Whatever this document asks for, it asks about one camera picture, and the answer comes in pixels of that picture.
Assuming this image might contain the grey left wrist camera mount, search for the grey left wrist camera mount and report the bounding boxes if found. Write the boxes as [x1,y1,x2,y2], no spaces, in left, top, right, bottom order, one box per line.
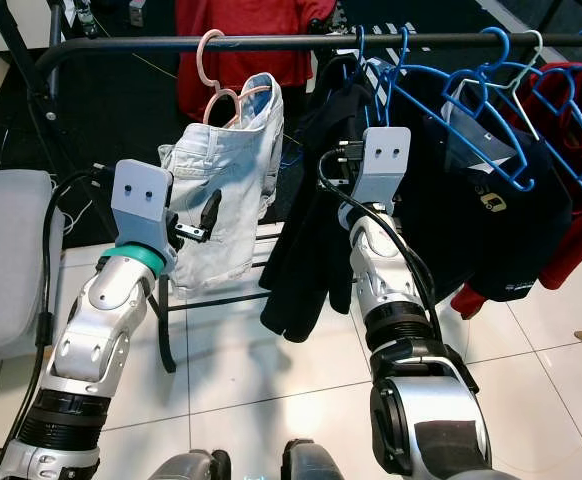
[111,158,174,251]

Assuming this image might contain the black metal clothes rack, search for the black metal clothes rack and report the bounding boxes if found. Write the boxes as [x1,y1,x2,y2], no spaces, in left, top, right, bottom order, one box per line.
[0,0,582,311]

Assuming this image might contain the white cable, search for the white cable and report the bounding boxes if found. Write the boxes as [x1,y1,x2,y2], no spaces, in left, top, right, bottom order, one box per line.
[56,175,92,236]

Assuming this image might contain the pink plastic hanger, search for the pink plastic hanger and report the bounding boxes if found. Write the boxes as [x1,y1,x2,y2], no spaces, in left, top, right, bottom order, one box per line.
[196,28,272,126]

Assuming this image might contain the left robot leg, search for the left robot leg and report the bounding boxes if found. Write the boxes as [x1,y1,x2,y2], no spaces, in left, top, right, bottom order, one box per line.
[146,450,217,480]

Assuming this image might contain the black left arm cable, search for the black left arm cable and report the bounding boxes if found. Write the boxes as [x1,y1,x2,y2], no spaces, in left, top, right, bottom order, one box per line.
[0,165,122,476]

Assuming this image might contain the robot leg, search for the robot leg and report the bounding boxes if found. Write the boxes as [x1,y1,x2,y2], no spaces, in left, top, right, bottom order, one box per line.
[281,440,347,480]
[146,450,217,480]

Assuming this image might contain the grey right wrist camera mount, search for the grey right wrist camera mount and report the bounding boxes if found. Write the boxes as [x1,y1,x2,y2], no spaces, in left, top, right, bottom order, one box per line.
[351,127,412,211]

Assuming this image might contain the right robot leg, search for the right robot leg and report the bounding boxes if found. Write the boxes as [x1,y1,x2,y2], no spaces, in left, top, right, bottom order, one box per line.
[281,440,347,480]

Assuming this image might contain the navy t-shirt with logo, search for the navy t-shirt with logo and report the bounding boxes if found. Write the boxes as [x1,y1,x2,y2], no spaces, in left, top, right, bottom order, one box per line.
[391,75,577,303]

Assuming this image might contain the white cabinet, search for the white cabinet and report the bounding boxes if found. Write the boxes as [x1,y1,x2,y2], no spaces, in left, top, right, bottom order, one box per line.
[0,0,77,56]

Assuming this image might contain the pale denim shorts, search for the pale denim shorts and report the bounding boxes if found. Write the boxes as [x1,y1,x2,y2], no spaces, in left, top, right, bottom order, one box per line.
[159,72,284,299]

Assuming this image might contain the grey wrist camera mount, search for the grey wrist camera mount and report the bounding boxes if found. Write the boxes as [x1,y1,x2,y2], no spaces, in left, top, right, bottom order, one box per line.
[111,158,174,251]
[351,127,412,211]

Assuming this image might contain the white plastic hanger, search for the white plastic hanger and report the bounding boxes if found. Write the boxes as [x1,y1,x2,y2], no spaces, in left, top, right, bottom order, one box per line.
[496,30,577,146]

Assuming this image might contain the grey seat cushion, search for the grey seat cushion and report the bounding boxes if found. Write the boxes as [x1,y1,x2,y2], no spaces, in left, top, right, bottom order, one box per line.
[0,170,67,366]

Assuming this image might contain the bright red t-shirt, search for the bright red t-shirt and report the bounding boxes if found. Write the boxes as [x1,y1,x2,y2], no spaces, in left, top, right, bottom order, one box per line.
[176,0,337,123]

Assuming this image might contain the plain black garment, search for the plain black garment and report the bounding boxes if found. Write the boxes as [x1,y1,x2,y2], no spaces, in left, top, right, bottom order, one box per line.
[259,55,377,344]

